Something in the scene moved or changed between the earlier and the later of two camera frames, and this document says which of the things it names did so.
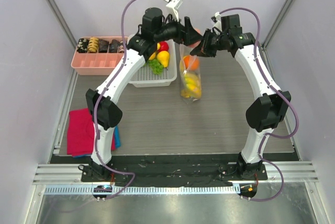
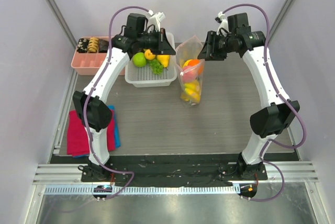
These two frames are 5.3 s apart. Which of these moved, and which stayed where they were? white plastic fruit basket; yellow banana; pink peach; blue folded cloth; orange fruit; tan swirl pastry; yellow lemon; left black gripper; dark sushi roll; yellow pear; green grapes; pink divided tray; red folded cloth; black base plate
Moved: yellow banana; pink peach; orange fruit; left black gripper; yellow lemon
Stayed: dark sushi roll; black base plate; pink divided tray; tan swirl pastry; red folded cloth; blue folded cloth; green grapes; yellow pear; white plastic fruit basket
